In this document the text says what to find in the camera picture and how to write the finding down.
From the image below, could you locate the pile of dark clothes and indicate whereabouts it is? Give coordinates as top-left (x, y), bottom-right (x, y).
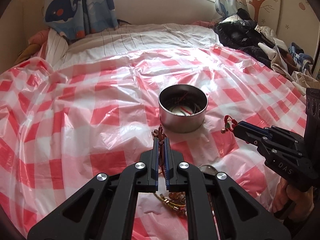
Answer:
top-left (213, 9), bottom-right (319, 94)

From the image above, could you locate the blue whale print curtain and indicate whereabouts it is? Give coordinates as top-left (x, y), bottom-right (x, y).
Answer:
top-left (43, 0), bottom-right (119, 41)

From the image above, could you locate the silver bangle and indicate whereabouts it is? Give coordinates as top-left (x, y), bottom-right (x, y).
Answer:
top-left (199, 165), bottom-right (218, 176)

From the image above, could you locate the round silver metal tin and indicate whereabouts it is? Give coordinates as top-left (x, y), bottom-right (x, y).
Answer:
top-left (158, 84), bottom-right (208, 133)

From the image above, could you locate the red cord bracelet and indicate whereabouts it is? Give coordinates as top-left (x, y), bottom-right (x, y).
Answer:
top-left (221, 114), bottom-right (239, 134)

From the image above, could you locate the brown cord bracelet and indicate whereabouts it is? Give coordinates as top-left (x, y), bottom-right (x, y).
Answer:
top-left (151, 125), bottom-right (168, 181)

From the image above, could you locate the red white checkered plastic sheet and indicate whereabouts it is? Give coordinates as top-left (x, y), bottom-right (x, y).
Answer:
top-left (1, 45), bottom-right (306, 235)

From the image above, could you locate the orange pink clothes pile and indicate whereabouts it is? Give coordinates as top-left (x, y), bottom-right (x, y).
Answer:
top-left (14, 29), bottom-right (49, 65)

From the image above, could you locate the person's right hand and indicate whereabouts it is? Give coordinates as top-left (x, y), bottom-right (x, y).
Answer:
top-left (272, 178), bottom-right (314, 221)

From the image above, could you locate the white striped bed sheet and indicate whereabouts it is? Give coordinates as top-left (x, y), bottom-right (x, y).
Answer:
top-left (43, 23), bottom-right (221, 70)

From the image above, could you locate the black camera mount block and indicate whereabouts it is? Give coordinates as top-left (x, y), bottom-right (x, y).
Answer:
top-left (304, 88), bottom-right (320, 175)

